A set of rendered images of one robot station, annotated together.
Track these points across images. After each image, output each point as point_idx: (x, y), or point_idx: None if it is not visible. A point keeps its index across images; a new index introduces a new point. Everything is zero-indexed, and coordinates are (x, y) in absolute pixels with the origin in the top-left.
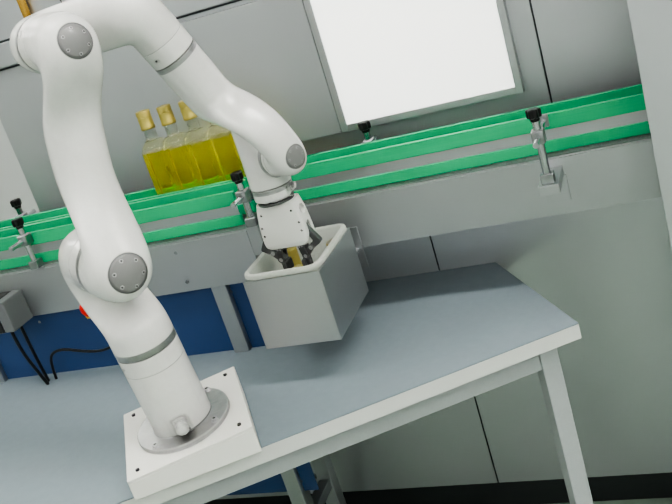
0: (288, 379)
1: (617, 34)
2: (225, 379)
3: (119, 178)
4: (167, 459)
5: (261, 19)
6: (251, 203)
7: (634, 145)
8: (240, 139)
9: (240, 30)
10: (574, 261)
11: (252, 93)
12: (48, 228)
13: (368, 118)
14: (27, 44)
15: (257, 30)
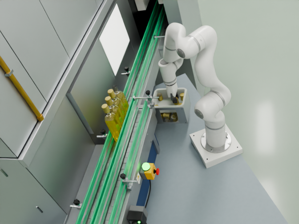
0: (186, 131)
1: (131, 17)
2: (196, 134)
3: (79, 158)
4: (234, 140)
5: (94, 54)
6: (137, 107)
7: (162, 33)
8: (171, 65)
9: (92, 62)
10: None
11: (99, 83)
12: (124, 169)
13: (117, 70)
14: (207, 39)
15: (94, 59)
